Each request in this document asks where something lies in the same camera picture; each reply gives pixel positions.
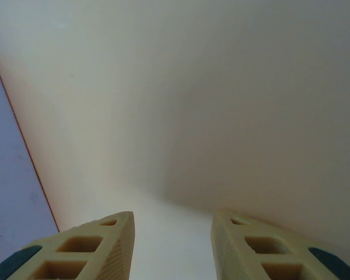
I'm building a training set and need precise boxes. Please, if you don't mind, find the orange wrapping paper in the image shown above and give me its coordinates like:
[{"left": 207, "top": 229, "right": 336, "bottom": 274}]
[{"left": 0, "top": 0, "right": 350, "bottom": 280}]

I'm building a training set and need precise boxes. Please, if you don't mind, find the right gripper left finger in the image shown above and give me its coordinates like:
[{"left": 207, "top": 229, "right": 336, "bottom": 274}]
[{"left": 0, "top": 211, "right": 134, "bottom": 280}]

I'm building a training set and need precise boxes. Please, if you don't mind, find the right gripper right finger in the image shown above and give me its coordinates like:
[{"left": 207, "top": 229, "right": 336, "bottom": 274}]
[{"left": 210, "top": 209, "right": 350, "bottom": 280}]

